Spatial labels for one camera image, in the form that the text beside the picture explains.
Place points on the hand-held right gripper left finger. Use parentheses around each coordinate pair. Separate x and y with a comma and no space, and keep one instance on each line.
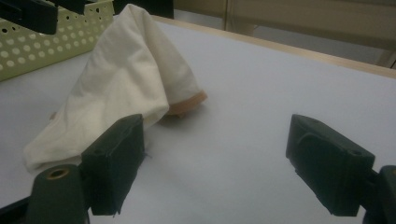
(115,161)

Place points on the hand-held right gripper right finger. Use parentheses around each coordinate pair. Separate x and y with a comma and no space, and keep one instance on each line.
(330,168)

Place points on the pale green perforated plastic basket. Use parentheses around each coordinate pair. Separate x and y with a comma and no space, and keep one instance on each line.
(31,53)

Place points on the cream baby bodysuit brown trim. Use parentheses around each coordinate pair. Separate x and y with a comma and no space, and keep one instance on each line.
(124,77)

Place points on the light wooden shelf unit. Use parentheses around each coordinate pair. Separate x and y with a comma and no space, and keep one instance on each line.
(295,21)

